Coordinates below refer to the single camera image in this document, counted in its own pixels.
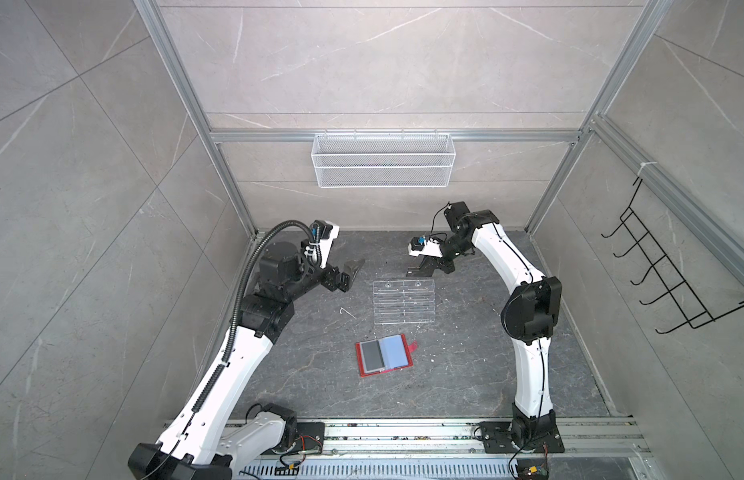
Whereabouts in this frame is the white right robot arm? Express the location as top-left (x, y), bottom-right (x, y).
top-left (408, 202), bottom-right (562, 450)

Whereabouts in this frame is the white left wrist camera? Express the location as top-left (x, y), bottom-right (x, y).
top-left (309, 220), bottom-right (340, 268)

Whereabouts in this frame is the black wire hook rack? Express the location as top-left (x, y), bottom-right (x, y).
top-left (600, 178), bottom-right (744, 335)

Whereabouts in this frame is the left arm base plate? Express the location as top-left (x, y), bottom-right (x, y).
top-left (272, 421), bottom-right (326, 455)

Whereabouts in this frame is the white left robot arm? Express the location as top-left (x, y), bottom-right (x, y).
top-left (128, 239), bottom-right (364, 479)

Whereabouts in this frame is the white wire mesh basket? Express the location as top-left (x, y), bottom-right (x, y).
top-left (311, 133), bottom-right (457, 189)

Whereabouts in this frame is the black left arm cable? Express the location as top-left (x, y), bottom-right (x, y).
top-left (221, 219), bottom-right (316, 364)

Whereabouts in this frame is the clear acrylic organizer tray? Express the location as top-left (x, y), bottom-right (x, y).
top-left (373, 278), bottom-right (436, 325)

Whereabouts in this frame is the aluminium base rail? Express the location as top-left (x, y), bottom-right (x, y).
top-left (224, 417), bottom-right (663, 479)

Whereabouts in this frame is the red leather card holder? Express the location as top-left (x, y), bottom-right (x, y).
top-left (355, 334), bottom-right (418, 378)

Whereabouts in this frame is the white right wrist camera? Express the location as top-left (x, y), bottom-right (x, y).
top-left (408, 236), bottom-right (443, 258)

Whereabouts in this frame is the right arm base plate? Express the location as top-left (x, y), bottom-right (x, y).
top-left (474, 421), bottom-right (565, 454)

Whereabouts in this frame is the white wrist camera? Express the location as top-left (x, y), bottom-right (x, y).
top-left (309, 220), bottom-right (340, 268)
top-left (408, 236), bottom-right (443, 258)

